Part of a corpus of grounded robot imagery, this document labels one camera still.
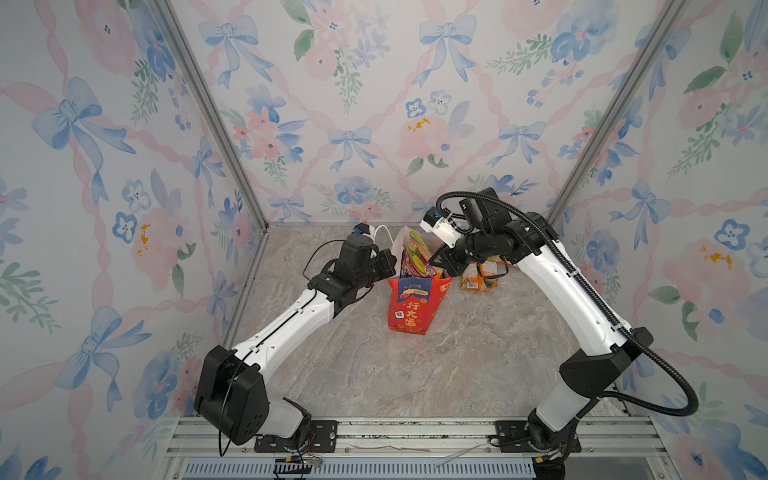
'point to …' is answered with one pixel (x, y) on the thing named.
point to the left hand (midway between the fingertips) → (401, 255)
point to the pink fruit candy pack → (416, 260)
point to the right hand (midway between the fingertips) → (433, 256)
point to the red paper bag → (413, 301)
